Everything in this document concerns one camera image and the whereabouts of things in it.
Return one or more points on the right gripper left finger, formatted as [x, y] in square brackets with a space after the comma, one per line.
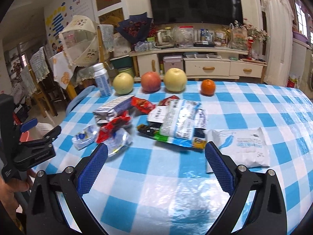
[44, 212]

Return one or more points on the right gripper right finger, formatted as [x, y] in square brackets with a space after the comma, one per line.
[267, 214]

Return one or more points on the clear blue plastic wrapper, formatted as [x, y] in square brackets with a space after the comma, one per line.
[85, 137]

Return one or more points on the silver foil wrapper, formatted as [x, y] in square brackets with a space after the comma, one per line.
[121, 139]

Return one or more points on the black coffee sachet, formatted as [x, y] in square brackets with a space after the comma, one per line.
[198, 140]

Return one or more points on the red candy wrapper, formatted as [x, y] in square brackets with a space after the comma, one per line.
[144, 106]

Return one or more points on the white blue snack bag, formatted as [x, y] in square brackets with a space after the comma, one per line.
[179, 118]

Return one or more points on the person's left hand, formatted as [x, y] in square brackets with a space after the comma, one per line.
[10, 188]

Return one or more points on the wooden dining table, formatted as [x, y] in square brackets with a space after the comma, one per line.
[69, 79]

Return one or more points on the wooden dining chair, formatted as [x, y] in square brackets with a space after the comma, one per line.
[37, 78]

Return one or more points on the white tissue pack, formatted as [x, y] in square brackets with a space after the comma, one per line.
[244, 146]

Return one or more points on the white blue plastic bottle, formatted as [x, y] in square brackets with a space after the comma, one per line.
[102, 80]

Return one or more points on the yellow-green pear left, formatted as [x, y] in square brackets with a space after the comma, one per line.
[123, 83]

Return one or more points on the mesh food cover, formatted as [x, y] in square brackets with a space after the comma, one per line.
[80, 42]

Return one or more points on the green plastic bucket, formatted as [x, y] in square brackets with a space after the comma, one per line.
[123, 64]

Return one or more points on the blue checkered tablecloth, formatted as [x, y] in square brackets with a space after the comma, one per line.
[158, 188]

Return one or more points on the red apple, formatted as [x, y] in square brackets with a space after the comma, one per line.
[150, 82]

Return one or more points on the orange tangerine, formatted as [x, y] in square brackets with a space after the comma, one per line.
[208, 87]

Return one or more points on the large yellow pear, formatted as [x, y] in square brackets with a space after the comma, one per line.
[175, 80]

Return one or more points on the dark blue flower bouquet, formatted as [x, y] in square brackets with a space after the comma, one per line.
[136, 28]

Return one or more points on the pink storage box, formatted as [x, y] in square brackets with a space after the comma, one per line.
[170, 62]

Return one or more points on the white electric kettle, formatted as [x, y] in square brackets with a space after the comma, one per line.
[164, 38]

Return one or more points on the cream TV cabinet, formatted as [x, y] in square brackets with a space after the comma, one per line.
[201, 63]

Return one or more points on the black flat television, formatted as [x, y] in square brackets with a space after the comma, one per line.
[221, 12]

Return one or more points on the white curtain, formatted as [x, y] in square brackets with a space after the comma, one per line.
[279, 17]

